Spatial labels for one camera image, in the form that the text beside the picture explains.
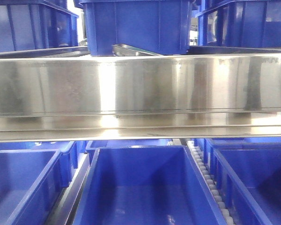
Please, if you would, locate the stainless steel shelf front beam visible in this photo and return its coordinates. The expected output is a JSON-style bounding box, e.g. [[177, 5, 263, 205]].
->
[[0, 53, 281, 142]]

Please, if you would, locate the dark blue bin centre rear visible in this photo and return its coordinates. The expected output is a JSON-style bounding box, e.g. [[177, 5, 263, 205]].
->
[[86, 139, 174, 163]]

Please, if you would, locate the dark blue bin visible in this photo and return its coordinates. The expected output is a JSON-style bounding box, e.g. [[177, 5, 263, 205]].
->
[[79, 0, 192, 56], [86, 139, 174, 163], [0, 0, 78, 52], [214, 149, 281, 225], [196, 0, 281, 48], [73, 146, 226, 225], [0, 150, 62, 225], [0, 140, 78, 188], [194, 137, 281, 165]]

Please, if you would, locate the dark blue bin centre front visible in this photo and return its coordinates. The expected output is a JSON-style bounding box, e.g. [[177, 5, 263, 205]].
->
[[73, 146, 226, 225]]

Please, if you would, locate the dark blue bin left rear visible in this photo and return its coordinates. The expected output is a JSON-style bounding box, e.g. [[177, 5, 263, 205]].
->
[[0, 140, 78, 188]]

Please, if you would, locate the dark blue bin right rear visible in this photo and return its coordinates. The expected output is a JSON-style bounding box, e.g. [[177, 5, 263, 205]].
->
[[194, 137, 281, 165]]

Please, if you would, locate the dark blue bin upper centre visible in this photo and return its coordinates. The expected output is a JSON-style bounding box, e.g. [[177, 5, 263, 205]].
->
[[79, 0, 192, 56]]

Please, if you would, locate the dark blue bin right front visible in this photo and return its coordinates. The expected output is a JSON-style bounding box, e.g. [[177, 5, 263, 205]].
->
[[214, 149, 281, 225]]

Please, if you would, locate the white roller track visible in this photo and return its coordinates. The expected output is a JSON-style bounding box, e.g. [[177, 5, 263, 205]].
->
[[186, 139, 235, 225]]

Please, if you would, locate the dark blue bin left front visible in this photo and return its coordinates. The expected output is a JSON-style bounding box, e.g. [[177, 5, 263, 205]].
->
[[0, 150, 62, 225]]

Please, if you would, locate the dark blue bin upper right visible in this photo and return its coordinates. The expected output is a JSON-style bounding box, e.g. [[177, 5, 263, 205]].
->
[[196, 0, 281, 48]]

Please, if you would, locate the dark blue bin upper left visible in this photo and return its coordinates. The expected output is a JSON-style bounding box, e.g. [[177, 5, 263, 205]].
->
[[0, 0, 78, 52]]

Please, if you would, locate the metal divider rail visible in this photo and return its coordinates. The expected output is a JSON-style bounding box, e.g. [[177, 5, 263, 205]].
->
[[45, 154, 89, 225]]

